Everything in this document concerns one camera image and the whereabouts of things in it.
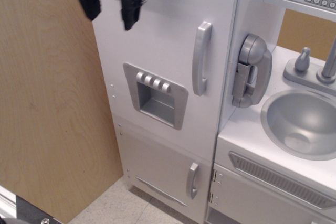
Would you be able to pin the plywood board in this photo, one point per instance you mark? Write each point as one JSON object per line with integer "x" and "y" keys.
{"x": 58, "y": 146}

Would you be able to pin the grey toy faucet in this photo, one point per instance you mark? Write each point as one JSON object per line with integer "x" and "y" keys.
{"x": 302, "y": 71}

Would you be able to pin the grey toy sink basin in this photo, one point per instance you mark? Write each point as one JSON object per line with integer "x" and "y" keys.
{"x": 301, "y": 123}

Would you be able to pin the grey oven vent panel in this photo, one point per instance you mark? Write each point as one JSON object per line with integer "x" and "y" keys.
{"x": 281, "y": 182}

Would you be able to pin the white toy fridge door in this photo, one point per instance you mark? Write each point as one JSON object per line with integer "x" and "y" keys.
{"x": 162, "y": 42}

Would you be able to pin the grey freezer door handle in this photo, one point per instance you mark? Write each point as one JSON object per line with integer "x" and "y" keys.
{"x": 191, "y": 190}

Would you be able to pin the grey fridge door handle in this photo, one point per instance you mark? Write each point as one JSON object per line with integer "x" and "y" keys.
{"x": 202, "y": 39}

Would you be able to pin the white toy fridge cabinet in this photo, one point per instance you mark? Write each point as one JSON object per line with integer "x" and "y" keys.
{"x": 233, "y": 51}

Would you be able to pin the white freezer door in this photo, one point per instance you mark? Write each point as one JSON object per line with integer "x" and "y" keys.
{"x": 160, "y": 168}

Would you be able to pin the grey toy telephone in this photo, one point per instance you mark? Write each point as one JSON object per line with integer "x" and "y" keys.
{"x": 252, "y": 73}

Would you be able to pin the grey ice dispenser panel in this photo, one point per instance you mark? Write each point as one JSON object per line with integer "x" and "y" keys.
{"x": 156, "y": 97}

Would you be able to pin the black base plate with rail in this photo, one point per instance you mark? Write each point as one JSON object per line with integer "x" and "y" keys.
{"x": 15, "y": 209}

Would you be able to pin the white toy counter unit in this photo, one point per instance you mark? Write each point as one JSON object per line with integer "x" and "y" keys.
{"x": 239, "y": 198}

